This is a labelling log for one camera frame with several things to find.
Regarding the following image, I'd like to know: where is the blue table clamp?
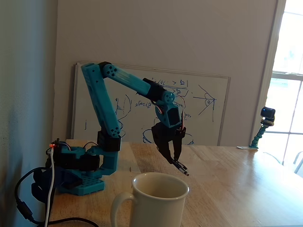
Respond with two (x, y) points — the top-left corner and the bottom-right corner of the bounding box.
(31, 166), (82, 204)

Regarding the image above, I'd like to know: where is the white ceramic mug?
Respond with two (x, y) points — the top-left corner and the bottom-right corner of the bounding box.
(110, 172), (190, 227)

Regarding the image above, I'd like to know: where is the whiteboard with blue writing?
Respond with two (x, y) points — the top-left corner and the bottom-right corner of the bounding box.
(71, 61), (232, 146)

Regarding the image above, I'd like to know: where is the blue black pen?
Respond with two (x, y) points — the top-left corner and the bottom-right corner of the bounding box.
(171, 160), (190, 177)

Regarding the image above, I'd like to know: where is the white framed window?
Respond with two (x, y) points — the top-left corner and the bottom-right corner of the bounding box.
(260, 0), (303, 178)

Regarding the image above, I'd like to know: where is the white cable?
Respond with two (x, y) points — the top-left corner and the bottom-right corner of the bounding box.
(44, 148), (56, 227)

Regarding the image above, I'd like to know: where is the black action camera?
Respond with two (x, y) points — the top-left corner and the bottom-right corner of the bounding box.
(260, 106), (276, 127)

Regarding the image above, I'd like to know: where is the black cable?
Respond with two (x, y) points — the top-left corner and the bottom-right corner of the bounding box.
(15, 166), (100, 227)

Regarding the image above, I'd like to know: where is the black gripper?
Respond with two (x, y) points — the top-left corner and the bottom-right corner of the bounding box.
(151, 122), (187, 165)

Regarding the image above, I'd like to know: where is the teal flexible camera mount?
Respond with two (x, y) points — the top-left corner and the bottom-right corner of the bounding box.
(250, 120), (275, 149)

